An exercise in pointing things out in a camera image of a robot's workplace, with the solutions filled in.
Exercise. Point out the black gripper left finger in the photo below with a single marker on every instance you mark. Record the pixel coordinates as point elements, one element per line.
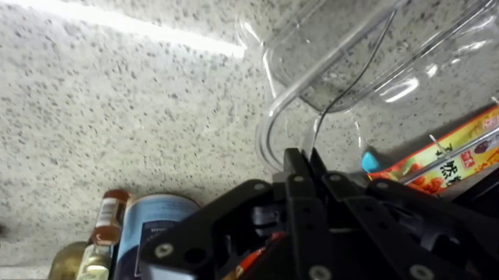
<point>305,227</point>

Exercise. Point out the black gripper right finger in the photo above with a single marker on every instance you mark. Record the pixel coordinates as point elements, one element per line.
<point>394,227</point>

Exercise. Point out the clear glass cup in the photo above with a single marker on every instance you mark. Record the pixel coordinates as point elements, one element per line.
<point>332,51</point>

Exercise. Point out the yellow seasoning packet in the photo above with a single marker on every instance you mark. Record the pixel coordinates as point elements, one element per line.
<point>446,160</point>

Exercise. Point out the dark jar white lid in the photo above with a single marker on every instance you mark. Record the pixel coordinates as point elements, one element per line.
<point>149,218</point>

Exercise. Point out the small brown spice bottle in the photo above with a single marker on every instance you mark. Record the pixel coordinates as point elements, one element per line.
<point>109,218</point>

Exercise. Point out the yellow oil bottle black cap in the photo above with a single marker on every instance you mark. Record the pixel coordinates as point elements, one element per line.
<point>78,261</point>

